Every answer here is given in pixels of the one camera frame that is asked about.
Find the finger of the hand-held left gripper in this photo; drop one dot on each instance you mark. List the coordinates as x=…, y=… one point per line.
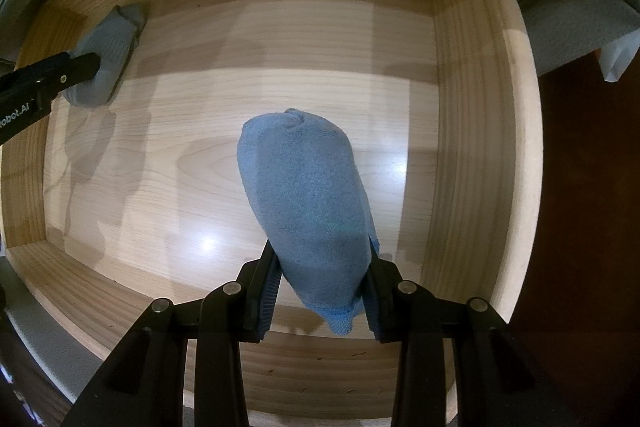
x=60, y=69

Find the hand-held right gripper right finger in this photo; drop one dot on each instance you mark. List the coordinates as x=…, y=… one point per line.
x=377, y=312

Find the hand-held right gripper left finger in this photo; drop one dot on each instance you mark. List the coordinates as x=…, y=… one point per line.
x=265, y=302

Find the grey sock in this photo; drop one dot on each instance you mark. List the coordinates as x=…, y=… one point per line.
x=112, y=42

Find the blue sock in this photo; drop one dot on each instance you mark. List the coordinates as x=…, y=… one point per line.
x=305, y=187

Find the wooden drawer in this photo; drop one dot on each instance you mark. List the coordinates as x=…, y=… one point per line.
x=300, y=57

